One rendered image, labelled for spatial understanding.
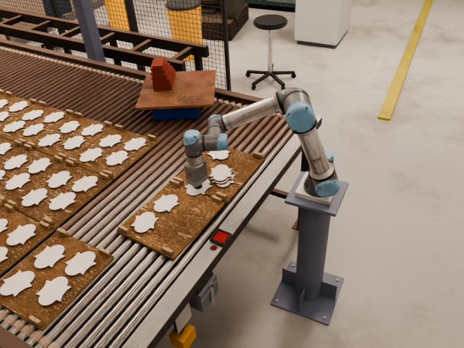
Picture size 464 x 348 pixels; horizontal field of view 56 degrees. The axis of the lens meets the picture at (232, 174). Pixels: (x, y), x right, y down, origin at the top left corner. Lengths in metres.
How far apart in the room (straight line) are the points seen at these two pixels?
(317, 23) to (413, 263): 3.77
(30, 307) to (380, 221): 2.50
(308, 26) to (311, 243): 4.14
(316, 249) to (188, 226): 0.82
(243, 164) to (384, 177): 1.80
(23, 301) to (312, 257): 1.51
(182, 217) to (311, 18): 4.44
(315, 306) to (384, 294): 0.47
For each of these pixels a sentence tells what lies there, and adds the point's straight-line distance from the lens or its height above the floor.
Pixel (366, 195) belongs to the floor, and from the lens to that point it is 3.72.
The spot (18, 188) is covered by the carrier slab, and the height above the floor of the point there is 0.94.
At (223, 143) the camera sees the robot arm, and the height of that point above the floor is 1.32.
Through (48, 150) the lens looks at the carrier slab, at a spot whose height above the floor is 0.94.
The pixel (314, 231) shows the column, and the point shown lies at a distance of 2.44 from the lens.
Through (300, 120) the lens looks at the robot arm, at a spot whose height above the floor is 1.45.
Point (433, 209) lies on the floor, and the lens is 3.74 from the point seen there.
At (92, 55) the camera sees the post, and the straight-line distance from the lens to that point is 3.89.
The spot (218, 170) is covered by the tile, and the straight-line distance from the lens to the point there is 2.34.
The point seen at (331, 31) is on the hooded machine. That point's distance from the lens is 6.14.
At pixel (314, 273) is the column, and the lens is 2.71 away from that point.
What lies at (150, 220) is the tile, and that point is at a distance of 2.14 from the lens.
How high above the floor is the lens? 2.40
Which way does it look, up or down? 39 degrees down
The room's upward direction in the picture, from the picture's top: 4 degrees counter-clockwise
